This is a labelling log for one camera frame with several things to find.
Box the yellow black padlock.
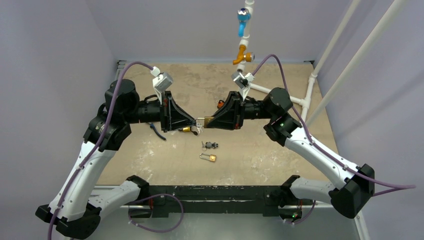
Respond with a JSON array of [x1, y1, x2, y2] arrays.
[[178, 126, 198, 136]]

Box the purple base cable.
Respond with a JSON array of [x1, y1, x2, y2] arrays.
[[127, 193, 185, 234]]

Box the black key bunch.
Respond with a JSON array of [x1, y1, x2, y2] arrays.
[[201, 141, 219, 149]]

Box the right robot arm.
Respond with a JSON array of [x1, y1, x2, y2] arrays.
[[204, 87, 375, 219]]

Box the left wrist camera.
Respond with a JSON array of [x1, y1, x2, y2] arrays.
[[150, 66, 174, 104]]

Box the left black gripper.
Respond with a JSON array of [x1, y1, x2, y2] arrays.
[[124, 90, 196, 132]]

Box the blue tap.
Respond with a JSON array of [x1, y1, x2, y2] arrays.
[[237, 7, 251, 37]]

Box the orange black padlock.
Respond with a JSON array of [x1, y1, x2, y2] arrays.
[[217, 100, 225, 109]]

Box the small silver key pair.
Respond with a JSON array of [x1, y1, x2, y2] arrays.
[[196, 123, 203, 134]]

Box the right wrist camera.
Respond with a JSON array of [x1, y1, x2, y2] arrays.
[[231, 71, 255, 101]]

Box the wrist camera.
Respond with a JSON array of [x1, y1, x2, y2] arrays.
[[150, 66, 174, 104], [231, 71, 255, 101]]

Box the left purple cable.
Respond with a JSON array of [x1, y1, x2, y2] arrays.
[[47, 61, 155, 240]]

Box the aluminium frame rail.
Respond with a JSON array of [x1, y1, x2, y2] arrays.
[[89, 60, 127, 167]]

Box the blue handled pliers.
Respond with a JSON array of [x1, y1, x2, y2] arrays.
[[147, 122, 167, 141]]

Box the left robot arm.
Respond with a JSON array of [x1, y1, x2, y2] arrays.
[[35, 79, 196, 240]]

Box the brass padlock long shackle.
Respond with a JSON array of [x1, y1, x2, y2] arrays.
[[199, 153, 217, 162]]

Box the black base bar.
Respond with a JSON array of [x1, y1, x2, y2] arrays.
[[130, 179, 313, 219]]

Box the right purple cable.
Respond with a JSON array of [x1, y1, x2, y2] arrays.
[[251, 54, 417, 198]]

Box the white pvc pipe frame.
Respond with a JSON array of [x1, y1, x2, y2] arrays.
[[236, 0, 317, 130]]

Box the orange tap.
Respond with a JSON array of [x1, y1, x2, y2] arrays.
[[232, 44, 255, 65]]

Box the white diagonal pole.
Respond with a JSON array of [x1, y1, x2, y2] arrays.
[[305, 0, 407, 127]]

